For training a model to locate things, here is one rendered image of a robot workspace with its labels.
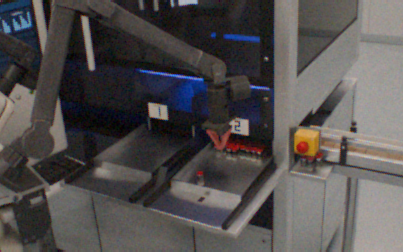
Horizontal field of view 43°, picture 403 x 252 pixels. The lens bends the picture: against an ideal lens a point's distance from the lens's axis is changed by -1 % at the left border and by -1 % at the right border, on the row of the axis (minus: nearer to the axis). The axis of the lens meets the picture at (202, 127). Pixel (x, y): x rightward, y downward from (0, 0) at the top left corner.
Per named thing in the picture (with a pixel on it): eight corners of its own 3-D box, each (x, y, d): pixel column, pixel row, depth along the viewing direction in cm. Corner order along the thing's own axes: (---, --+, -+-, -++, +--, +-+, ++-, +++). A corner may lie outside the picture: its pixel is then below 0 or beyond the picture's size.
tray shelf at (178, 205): (136, 131, 221) (136, 127, 221) (292, 164, 189) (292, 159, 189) (59, 186, 184) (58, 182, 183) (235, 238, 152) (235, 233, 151)
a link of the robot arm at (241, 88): (199, 65, 152) (211, 64, 144) (234, 58, 156) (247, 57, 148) (207, 105, 154) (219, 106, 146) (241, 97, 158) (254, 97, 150)
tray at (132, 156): (145, 129, 218) (145, 122, 217) (199, 140, 206) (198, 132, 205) (94, 166, 192) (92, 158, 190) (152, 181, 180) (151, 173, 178)
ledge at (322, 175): (302, 158, 193) (303, 153, 192) (336, 164, 187) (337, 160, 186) (289, 175, 182) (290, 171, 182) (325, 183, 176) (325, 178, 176)
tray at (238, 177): (216, 144, 203) (215, 136, 201) (278, 157, 191) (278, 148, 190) (171, 187, 176) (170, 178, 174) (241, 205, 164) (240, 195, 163)
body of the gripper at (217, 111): (236, 120, 157) (235, 98, 153) (220, 134, 149) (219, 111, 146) (217, 117, 160) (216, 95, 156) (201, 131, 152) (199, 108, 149)
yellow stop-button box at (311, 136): (300, 144, 183) (301, 125, 179) (320, 147, 179) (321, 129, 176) (293, 153, 177) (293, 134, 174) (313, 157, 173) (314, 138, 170)
